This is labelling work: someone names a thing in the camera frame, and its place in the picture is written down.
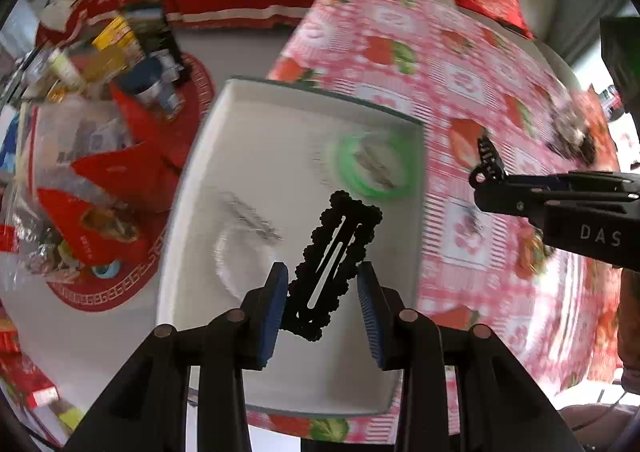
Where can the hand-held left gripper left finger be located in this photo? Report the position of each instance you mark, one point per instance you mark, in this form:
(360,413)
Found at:
(272,312)

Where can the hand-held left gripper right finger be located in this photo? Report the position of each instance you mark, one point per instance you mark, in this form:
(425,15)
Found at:
(372,317)

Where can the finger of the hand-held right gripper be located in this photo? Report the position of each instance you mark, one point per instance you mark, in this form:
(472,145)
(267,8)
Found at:
(510,199)
(590,179)

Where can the small black claw clip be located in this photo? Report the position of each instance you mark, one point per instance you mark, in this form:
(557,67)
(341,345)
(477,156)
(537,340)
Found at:
(487,157)

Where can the black scalloped snap hair clip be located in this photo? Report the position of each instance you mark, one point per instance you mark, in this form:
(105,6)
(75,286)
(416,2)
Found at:
(330,257)

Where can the silver butterfly hair clip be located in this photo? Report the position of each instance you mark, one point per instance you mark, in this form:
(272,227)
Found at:
(374,163)

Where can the green bangle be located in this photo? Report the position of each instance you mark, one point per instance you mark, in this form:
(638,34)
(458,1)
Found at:
(345,167)

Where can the white shallow tray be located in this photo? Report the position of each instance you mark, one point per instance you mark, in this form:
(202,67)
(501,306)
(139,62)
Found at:
(280,142)

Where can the leopard print scrunchie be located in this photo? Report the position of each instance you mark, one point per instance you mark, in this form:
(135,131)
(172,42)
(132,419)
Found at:
(589,145)

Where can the pink strawberry print tablecloth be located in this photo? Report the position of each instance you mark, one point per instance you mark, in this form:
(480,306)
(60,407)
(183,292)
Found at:
(450,57)

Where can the red envelope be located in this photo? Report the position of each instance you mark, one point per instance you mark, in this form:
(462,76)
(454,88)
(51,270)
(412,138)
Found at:
(80,222)
(125,170)
(150,127)

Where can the red carton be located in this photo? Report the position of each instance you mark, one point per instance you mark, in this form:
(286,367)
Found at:
(27,382)

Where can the blue can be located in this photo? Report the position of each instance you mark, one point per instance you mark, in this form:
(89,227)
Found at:
(147,87)

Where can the yellow bottle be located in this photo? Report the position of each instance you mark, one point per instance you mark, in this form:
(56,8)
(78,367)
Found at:
(102,68)

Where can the yellow box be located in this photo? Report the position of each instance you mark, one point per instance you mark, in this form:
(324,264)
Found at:
(115,35)

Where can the white bottle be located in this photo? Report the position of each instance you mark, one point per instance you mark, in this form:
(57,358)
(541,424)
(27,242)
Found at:
(65,68)

